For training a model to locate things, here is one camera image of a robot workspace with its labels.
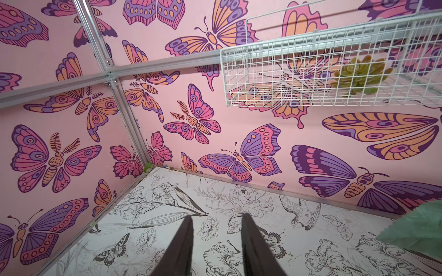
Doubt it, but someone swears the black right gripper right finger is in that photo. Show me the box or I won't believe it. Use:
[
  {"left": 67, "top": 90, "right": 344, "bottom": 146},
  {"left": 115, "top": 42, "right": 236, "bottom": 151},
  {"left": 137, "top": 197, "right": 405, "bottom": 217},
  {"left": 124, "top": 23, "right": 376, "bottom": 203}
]
[{"left": 241, "top": 213, "right": 286, "bottom": 276}]

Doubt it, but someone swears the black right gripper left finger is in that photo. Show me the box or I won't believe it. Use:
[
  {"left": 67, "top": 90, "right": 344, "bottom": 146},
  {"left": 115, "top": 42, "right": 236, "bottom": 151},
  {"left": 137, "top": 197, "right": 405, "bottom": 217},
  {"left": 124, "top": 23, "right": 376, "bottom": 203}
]
[{"left": 150, "top": 216, "right": 194, "bottom": 276}]

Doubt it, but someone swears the yellow artificial sunflower bunch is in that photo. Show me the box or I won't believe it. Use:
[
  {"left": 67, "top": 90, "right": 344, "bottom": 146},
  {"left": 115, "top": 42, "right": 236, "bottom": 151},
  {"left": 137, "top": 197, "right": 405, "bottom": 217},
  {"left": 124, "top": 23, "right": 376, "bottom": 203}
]
[{"left": 376, "top": 200, "right": 442, "bottom": 259}]

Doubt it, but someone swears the green succulent in basket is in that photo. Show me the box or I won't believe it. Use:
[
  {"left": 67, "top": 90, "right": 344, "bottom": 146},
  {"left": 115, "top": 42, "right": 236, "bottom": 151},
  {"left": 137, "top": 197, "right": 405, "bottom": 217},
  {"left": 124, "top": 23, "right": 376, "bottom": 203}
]
[{"left": 330, "top": 55, "right": 394, "bottom": 97}]

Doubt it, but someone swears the aluminium cage frame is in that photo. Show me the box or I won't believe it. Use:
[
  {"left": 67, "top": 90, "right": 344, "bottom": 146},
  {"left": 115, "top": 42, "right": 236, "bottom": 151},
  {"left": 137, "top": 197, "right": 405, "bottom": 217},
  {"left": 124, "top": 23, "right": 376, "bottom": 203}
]
[{"left": 0, "top": 0, "right": 442, "bottom": 276}]

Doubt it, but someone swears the white wire wall basket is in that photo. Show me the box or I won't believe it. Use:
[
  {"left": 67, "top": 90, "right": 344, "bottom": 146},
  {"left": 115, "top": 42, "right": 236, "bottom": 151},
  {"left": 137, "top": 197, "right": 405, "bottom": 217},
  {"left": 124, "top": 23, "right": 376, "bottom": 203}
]
[{"left": 220, "top": 8, "right": 442, "bottom": 109}]

